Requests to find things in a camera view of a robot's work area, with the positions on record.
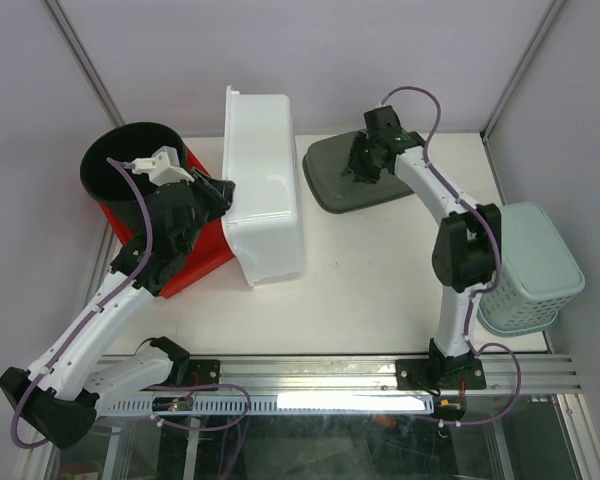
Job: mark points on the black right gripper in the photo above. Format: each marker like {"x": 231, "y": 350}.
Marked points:
{"x": 363, "y": 173}

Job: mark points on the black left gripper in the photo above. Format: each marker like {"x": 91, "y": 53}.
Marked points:
{"x": 219, "y": 192}

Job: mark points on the dark green plastic tray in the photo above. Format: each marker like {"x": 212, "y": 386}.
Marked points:
{"x": 335, "y": 189}

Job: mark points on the white plastic tub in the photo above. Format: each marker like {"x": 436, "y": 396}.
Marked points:
{"x": 263, "y": 227}

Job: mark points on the light teal perforated basket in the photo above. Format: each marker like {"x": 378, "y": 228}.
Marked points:
{"x": 539, "y": 275}

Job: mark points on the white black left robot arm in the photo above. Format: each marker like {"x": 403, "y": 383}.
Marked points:
{"x": 58, "y": 397}

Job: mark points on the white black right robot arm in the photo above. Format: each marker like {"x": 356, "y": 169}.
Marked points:
{"x": 466, "y": 256}

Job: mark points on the red plastic tray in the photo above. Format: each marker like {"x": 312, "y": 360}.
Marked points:
{"x": 209, "y": 253}

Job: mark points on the black round bucket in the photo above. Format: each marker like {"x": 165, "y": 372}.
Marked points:
{"x": 109, "y": 186}

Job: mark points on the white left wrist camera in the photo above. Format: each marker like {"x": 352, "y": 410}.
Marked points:
{"x": 161, "y": 168}

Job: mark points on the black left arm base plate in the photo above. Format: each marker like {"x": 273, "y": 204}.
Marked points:
{"x": 192, "y": 372}

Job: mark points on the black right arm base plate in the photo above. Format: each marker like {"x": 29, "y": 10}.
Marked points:
{"x": 425, "y": 375}

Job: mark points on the white slotted cable duct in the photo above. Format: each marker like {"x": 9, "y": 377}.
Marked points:
{"x": 294, "y": 403}

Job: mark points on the aluminium mounting rail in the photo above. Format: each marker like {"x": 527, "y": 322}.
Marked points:
{"x": 492, "y": 374}

